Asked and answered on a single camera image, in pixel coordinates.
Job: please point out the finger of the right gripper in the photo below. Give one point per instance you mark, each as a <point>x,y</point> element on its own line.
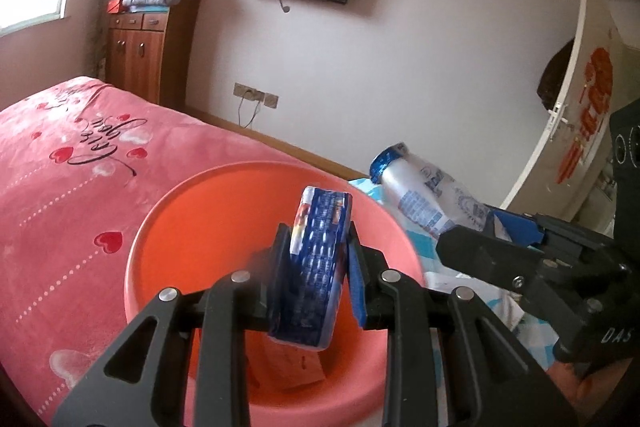
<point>515,267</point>
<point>530,226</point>

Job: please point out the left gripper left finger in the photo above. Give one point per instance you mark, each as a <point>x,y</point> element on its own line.
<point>181,360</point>

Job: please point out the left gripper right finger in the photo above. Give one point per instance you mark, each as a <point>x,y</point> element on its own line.
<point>450,360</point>

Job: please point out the plastic bottle blue cap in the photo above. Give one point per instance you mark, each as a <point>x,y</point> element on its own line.
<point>428,196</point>

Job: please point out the blue white snack box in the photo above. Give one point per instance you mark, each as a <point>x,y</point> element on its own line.
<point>311,271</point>

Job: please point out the white bedroom door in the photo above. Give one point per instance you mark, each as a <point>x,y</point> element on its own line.
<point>535,190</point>

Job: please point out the orange plastic trash bucket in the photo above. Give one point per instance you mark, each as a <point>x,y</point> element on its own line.
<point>212,224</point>

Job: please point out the person's right hand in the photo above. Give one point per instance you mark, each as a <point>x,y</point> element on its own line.
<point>588,395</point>

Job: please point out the blue checkered plastic tablecloth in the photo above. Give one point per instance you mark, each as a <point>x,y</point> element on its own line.
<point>535,335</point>

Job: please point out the red door decoration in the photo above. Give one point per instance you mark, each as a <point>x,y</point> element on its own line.
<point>593,103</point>

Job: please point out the pink heart bed blanket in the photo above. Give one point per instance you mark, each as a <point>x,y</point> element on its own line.
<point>82,164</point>

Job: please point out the brown wooden cabinet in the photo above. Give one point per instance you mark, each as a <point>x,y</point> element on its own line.
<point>148,53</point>

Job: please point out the wall power outlet strip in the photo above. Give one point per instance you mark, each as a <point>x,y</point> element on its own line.
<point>270,100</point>

